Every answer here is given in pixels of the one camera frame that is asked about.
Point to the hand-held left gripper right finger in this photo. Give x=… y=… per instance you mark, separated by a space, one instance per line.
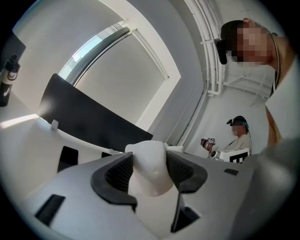
x=218 y=187

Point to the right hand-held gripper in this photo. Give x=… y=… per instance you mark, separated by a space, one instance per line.
x=236 y=155

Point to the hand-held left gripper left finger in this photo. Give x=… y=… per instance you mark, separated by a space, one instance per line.
x=77 y=187

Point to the white glossy object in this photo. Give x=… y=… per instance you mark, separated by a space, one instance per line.
x=150 y=168

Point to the black flat rectangular pad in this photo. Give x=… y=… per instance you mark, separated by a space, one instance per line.
x=106 y=154
x=68 y=158

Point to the person's head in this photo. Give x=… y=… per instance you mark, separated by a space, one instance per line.
x=253 y=44

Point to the white roller blind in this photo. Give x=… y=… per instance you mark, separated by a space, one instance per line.
x=126 y=77

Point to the window pane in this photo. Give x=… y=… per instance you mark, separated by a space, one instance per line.
x=77 y=61

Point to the black and white water bottle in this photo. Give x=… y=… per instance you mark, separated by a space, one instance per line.
x=7 y=79

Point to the small white bracket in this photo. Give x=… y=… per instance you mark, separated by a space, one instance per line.
x=54 y=126

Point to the white wall pipes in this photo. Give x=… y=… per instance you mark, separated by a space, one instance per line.
x=212 y=58

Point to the black head camera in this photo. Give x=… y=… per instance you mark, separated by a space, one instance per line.
x=221 y=50

